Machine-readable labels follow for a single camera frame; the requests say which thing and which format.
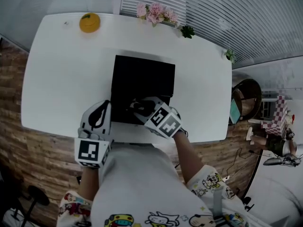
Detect person's right forearm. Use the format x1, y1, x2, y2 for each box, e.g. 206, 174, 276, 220
172, 132, 207, 185

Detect grey shoulder strap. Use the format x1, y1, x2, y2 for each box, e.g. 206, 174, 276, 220
212, 188, 224, 218

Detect black office chair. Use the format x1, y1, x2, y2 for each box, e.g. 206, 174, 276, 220
242, 196, 255, 210

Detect orange fruit ornament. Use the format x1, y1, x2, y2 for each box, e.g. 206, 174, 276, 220
79, 12, 101, 34

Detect grey stand device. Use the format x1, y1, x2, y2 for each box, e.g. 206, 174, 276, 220
263, 154, 303, 168

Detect dark round-backed chair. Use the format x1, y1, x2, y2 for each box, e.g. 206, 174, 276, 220
229, 79, 263, 125

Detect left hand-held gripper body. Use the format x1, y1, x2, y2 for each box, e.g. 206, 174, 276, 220
74, 127, 114, 169

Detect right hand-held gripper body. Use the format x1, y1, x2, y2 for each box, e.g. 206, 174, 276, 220
144, 101, 183, 140

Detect person's cartoon print shirt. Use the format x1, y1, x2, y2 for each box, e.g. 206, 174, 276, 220
56, 143, 249, 227

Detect pink flower bouquet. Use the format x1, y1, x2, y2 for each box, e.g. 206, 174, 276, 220
136, 2, 179, 28

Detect dark green succulent plant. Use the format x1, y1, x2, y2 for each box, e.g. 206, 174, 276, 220
180, 25, 196, 39

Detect white window blinds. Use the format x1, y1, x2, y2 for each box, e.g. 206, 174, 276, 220
119, 0, 303, 65

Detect black stool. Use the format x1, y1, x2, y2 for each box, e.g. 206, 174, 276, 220
27, 185, 51, 222

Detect black box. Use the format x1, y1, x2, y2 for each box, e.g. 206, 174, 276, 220
110, 54, 176, 125

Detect pale green potted plant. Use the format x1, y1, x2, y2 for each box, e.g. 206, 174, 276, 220
224, 48, 236, 64

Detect checkered tablecloth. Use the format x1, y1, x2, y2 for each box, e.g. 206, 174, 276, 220
261, 95, 288, 133

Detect person's left forearm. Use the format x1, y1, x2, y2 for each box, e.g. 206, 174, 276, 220
78, 166, 100, 202

